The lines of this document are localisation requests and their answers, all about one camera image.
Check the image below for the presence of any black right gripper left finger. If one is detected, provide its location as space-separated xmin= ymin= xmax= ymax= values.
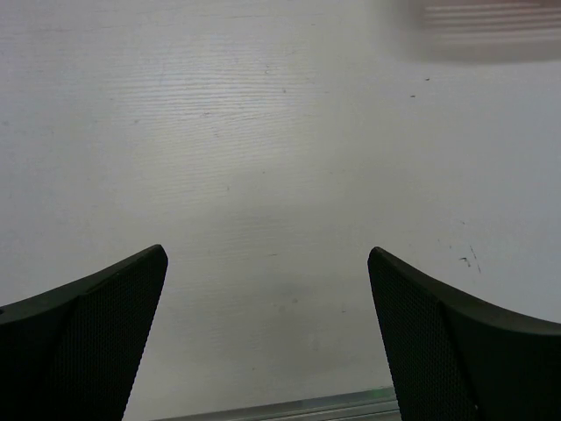
xmin=1 ymin=245 xmax=168 ymax=420

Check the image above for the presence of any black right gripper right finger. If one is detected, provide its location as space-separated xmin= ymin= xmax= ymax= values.
xmin=367 ymin=247 xmax=560 ymax=420

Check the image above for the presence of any white plastic basket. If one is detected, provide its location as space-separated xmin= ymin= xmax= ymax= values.
xmin=396 ymin=1 xmax=560 ymax=65

